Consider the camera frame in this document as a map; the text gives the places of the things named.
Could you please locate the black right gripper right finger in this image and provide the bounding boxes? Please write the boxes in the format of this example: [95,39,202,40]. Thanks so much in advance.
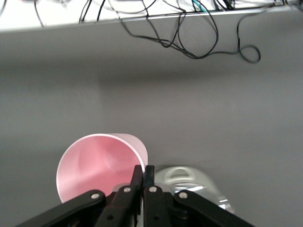
[143,165,256,227]

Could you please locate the pink plastic cup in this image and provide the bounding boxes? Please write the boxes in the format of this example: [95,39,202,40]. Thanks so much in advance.
[56,133,149,204]

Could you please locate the black cable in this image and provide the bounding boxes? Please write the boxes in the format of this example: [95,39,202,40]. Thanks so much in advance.
[120,17,197,59]
[237,4,303,63]
[33,0,45,27]
[79,0,106,24]
[177,9,219,59]

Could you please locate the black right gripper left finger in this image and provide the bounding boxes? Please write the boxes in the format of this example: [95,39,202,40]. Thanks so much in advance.
[14,165,143,227]

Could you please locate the pale green cooking pot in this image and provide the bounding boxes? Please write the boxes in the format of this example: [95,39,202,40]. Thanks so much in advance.
[155,165,235,215]

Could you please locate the teal cable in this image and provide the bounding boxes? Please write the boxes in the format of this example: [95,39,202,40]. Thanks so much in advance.
[192,0,210,13]

